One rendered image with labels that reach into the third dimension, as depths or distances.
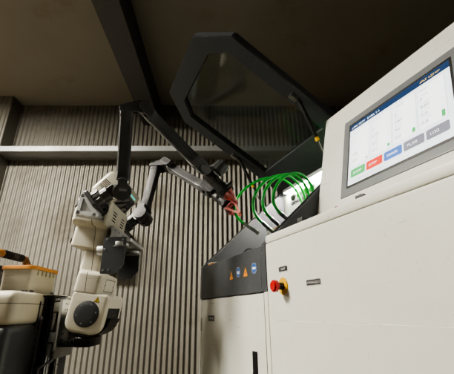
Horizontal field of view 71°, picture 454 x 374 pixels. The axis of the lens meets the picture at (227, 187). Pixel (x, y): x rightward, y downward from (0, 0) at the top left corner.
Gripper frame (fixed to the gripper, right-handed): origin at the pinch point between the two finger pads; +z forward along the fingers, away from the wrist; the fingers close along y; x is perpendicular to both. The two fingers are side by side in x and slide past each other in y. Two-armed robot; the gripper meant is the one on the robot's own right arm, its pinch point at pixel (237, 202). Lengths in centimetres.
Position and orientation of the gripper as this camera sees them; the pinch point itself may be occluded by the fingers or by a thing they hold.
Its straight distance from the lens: 155.2
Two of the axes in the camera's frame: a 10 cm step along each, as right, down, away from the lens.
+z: 7.2, 6.8, -1.6
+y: 6.8, -6.4, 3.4
